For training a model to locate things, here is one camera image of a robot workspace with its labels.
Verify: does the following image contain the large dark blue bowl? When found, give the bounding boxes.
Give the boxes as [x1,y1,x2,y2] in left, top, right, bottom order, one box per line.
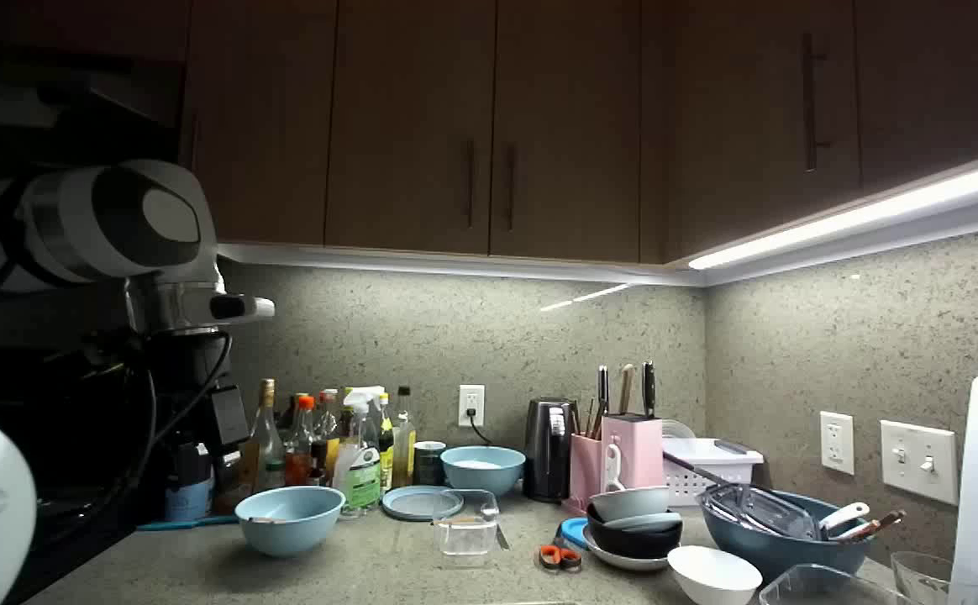
[700,483,875,586]

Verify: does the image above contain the white handled utensil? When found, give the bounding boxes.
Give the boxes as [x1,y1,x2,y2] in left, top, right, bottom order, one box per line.
[818,498,875,536]

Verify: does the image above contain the dark handled knife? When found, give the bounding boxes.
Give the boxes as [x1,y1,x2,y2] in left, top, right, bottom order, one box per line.
[593,362,614,436]

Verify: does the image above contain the metal spoon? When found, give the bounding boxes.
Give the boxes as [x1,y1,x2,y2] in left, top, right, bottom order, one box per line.
[479,498,516,551]

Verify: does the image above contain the white light switch plate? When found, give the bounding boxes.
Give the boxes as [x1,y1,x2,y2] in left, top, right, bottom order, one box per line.
[878,417,960,506]

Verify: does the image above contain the black handled knife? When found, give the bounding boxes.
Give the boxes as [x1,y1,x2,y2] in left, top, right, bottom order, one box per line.
[639,355,659,421]

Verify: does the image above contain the clear drinking glass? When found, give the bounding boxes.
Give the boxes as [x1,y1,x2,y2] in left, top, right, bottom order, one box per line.
[888,548,961,605]

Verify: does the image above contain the pink knife block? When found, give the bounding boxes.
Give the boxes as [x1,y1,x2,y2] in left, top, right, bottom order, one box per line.
[602,412,668,495]

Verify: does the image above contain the light blue bowl holding packets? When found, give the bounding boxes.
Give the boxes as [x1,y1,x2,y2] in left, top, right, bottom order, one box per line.
[231,483,351,560]

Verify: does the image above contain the light blue bowl white contents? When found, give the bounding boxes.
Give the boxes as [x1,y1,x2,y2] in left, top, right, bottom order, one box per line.
[437,444,533,498]

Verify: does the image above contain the dark metal can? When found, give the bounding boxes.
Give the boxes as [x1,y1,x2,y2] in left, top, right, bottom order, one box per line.
[409,436,452,486]

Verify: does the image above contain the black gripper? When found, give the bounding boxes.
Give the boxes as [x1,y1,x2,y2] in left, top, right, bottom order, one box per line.
[131,331,251,453]

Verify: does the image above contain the under cabinet light strip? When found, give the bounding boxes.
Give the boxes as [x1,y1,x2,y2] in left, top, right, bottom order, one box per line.
[666,145,978,288]
[215,239,694,293]

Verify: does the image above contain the white plastic basket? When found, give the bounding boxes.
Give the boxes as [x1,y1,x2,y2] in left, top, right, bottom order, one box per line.
[664,434,767,506]

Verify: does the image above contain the orange handled scissors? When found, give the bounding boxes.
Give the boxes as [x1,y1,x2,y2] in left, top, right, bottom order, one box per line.
[534,538,586,574]

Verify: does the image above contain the dark cabinet door handle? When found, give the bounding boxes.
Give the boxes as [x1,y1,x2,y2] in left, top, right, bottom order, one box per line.
[799,29,839,173]
[461,138,482,230]
[500,140,523,231]

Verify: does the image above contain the brown handled knife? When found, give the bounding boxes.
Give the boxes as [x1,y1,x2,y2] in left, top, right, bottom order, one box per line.
[614,361,636,421]

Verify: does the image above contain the black power cord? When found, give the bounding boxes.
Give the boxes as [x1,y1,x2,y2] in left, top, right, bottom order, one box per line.
[465,411,499,450]

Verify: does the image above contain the dark range hood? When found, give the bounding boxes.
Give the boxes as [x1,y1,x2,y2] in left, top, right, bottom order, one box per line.
[0,44,193,173]

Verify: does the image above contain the small white bowl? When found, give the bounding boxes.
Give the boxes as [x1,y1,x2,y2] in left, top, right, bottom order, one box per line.
[666,545,767,605]

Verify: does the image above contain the white wall outlet with plug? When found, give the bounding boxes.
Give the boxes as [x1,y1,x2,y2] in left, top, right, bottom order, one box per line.
[457,383,488,430]

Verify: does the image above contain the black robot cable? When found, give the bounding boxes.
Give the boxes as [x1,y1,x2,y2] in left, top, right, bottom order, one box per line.
[115,331,235,502]

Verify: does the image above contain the clear glass container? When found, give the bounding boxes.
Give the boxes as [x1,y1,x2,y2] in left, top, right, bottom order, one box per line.
[756,560,888,605]
[435,486,506,560]

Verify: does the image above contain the dark handled utensil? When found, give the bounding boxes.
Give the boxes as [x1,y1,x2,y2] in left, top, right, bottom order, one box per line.
[833,506,907,545]

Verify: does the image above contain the black bowl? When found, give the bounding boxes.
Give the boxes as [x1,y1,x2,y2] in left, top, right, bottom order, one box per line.
[586,511,685,560]

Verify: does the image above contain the metal mesh strainer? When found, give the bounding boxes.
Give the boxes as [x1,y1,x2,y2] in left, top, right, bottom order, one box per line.
[703,480,821,545]

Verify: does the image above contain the gray bowl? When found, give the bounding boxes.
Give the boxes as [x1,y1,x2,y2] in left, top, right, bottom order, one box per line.
[586,483,676,529]

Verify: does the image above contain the pink utensil cup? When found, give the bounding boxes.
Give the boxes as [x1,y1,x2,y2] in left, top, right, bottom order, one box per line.
[566,434,626,515]

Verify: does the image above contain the blue round lid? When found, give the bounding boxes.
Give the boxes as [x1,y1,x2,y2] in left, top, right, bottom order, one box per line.
[556,515,599,551]

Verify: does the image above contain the light blue plate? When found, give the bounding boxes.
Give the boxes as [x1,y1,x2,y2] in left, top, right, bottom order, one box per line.
[379,480,468,524]

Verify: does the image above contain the black thermos flask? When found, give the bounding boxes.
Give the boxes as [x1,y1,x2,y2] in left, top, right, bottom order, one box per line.
[523,396,581,504]

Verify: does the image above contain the white shallow bowl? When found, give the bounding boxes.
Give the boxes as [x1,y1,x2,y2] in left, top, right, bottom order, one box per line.
[581,540,676,574]

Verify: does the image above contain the brown wooden upper cabinet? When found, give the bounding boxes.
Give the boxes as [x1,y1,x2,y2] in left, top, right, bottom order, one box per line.
[178,0,668,266]
[641,0,978,257]

